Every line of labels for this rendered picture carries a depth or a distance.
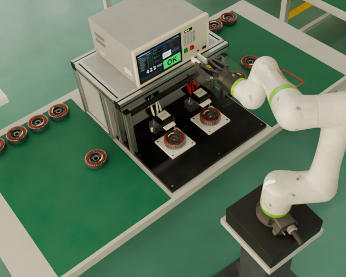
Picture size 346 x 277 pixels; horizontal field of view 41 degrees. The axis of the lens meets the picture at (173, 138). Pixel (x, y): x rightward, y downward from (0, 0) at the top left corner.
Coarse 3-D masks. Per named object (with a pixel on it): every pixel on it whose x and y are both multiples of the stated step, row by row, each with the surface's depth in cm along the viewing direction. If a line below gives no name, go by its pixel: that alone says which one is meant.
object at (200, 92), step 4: (184, 88) 249; (200, 88) 245; (184, 92) 249; (188, 92) 247; (192, 92) 243; (196, 92) 243; (200, 92) 243; (204, 92) 242; (188, 96) 249; (192, 96) 244; (196, 96) 241; (200, 96) 241; (204, 96) 242; (208, 96) 244; (188, 100) 251; (196, 100) 243; (200, 100) 241; (204, 100) 243; (208, 100) 244; (200, 104) 242; (204, 104) 242
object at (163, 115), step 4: (148, 112) 239; (156, 112) 238; (160, 112) 235; (164, 112) 235; (168, 112) 235; (152, 116) 237; (156, 116) 233; (160, 116) 233; (164, 116) 233; (168, 116) 233; (152, 120) 242; (156, 120) 235; (160, 120) 232; (164, 120) 231; (168, 120) 233; (172, 120) 235; (160, 124) 233; (164, 124) 233; (168, 124) 234; (172, 124) 234; (164, 128) 233; (168, 128) 233
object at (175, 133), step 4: (168, 132) 239; (172, 132) 239; (176, 132) 239; (180, 132) 239; (164, 136) 238; (168, 136) 238; (172, 136) 240; (176, 136) 240; (180, 136) 238; (184, 136) 237; (164, 140) 236; (168, 140) 236; (172, 140) 237; (176, 140) 237; (180, 140) 235; (184, 140) 235; (168, 144) 234; (172, 144) 233; (176, 144) 233; (180, 144) 234; (184, 144) 236; (172, 148) 235; (176, 148) 235
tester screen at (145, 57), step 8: (168, 40) 213; (176, 40) 217; (160, 48) 213; (168, 48) 216; (144, 56) 209; (152, 56) 212; (160, 56) 216; (168, 56) 219; (144, 64) 212; (152, 64) 215; (160, 64) 219; (144, 72) 215; (152, 72) 218; (160, 72) 222; (144, 80) 218
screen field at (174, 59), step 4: (172, 56) 221; (176, 56) 223; (180, 56) 225; (164, 60) 219; (168, 60) 221; (172, 60) 223; (176, 60) 225; (164, 64) 221; (168, 64) 222; (172, 64) 224; (164, 68) 222
